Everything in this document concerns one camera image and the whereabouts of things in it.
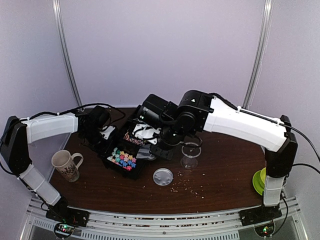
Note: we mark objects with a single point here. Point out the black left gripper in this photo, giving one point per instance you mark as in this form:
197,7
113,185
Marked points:
105,149

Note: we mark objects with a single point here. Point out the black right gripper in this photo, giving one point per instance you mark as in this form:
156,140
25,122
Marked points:
168,153

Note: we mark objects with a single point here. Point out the black three-compartment candy tray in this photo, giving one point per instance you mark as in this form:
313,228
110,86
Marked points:
121,156

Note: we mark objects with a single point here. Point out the clear plastic jar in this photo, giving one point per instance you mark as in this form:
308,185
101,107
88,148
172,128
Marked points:
190,151

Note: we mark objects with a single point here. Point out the silver metal jar lid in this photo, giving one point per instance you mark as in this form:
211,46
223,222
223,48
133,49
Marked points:
163,177

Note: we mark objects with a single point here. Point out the silver metal scoop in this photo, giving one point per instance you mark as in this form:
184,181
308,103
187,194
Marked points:
144,154

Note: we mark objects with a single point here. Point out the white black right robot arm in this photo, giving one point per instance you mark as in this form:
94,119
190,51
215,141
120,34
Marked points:
166,124

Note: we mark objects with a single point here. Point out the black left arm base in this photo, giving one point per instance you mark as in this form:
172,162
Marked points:
67,218

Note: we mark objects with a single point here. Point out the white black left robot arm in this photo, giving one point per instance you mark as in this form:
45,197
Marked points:
19,133

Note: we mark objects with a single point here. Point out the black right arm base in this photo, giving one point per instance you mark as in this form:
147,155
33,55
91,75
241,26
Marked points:
262,218

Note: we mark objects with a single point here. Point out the beige patterned ceramic mug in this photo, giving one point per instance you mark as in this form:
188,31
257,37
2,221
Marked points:
67,164

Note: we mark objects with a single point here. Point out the green bowl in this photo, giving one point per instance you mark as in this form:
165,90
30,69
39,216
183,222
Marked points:
262,177

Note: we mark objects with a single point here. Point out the green saucer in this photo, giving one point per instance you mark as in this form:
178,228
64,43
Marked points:
255,183

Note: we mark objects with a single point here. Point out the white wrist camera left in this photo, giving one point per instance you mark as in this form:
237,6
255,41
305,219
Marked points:
108,132

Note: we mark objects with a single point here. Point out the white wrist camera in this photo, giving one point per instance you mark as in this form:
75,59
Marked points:
147,133
108,132

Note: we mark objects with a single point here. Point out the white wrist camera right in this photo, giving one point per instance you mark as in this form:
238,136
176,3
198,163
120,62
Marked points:
147,133

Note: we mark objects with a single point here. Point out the aluminium corner post left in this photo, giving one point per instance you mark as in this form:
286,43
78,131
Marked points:
65,53

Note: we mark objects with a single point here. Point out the aluminium corner post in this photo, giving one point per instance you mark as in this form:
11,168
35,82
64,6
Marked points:
65,53
260,51

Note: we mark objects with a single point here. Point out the aluminium corner post right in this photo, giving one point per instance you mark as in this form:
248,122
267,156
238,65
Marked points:
260,51

